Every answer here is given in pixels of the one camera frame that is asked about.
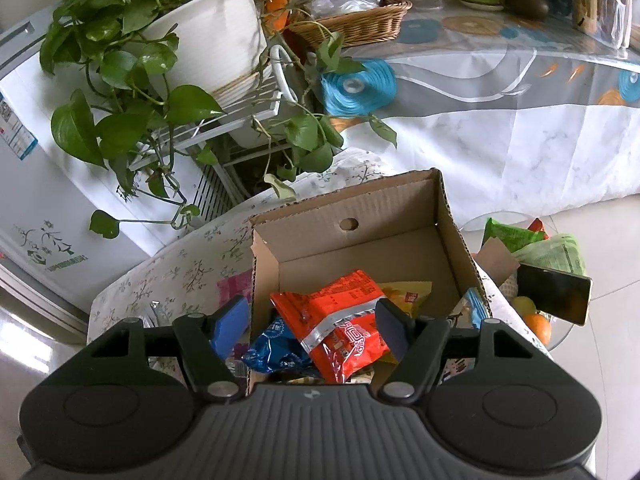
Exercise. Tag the white plant stand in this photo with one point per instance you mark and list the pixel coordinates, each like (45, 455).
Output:
(206, 151)

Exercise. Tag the cardboard box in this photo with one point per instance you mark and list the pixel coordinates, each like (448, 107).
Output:
(395, 229)

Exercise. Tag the orange snack bag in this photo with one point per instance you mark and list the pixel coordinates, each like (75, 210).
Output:
(336, 326)

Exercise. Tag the black smartphone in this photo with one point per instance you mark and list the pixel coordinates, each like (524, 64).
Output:
(561, 294)

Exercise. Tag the white blue snack bag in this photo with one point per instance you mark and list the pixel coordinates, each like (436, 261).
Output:
(470, 311)

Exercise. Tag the brown teapot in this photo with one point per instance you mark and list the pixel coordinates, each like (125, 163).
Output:
(534, 10)

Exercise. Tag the white refrigerator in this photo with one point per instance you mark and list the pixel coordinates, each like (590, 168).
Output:
(69, 238)

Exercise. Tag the silver foil snack bag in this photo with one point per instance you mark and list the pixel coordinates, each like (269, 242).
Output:
(157, 314)

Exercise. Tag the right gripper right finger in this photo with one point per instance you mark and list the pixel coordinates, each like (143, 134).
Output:
(417, 345)

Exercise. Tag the white plant pot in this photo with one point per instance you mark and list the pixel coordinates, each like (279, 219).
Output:
(219, 45)

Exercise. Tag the orange fruit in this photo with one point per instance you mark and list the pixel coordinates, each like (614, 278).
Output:
(540, 326)

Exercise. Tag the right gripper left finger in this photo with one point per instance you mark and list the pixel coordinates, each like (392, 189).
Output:
(205, 342)

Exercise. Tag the wicker basket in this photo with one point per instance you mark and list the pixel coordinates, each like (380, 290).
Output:
(372, 26)

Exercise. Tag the yellow snack bag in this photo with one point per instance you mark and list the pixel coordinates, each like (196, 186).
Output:
(407, 296)

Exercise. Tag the blue foil snack bag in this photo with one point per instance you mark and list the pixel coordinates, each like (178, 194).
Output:
(276, 350)

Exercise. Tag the pothos plant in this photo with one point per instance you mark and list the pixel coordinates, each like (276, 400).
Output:
(154, 68)

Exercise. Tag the pink snack bag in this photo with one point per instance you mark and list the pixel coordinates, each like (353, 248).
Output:
(234, 285)

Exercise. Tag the floral tablecloth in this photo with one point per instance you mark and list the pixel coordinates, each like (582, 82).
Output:
(185, 273)

